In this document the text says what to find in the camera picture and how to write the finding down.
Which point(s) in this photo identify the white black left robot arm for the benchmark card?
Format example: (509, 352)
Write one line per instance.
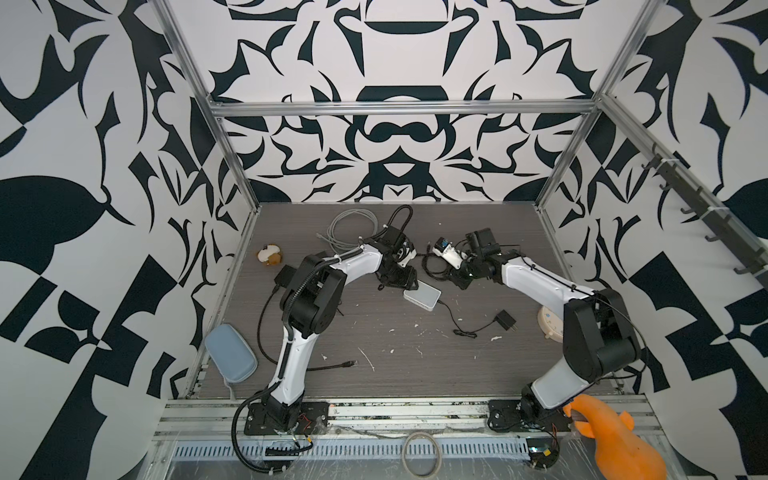
(313, 296)

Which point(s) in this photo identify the brown white round toy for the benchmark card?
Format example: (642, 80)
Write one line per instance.
(270, 255)

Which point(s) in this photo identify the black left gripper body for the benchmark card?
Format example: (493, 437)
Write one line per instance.
(400, 277)

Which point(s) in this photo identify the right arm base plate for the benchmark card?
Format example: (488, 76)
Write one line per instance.
(507, 416)

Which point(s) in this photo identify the light blue plastic lid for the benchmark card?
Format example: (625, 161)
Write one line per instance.
(231, 354)

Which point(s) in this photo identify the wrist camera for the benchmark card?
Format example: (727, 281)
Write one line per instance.
(406, 253)
(447, 251)

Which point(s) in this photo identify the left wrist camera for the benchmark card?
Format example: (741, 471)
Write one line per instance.
(406, 253)

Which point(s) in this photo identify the white network switch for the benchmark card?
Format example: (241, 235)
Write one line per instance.
(424, 296)

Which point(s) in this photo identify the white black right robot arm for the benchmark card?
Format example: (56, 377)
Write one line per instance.
(598, 337)

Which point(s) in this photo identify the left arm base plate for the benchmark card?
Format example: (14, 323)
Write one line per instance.
(302, 418)

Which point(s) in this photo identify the beige round alarm clock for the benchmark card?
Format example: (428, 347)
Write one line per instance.
(550, 324)

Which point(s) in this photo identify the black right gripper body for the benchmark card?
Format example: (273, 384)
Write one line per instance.
(469, 270)

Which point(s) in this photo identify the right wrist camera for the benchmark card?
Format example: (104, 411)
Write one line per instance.
(447, 251)

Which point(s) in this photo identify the black wall hook rail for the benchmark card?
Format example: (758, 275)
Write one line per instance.
(701, 203)

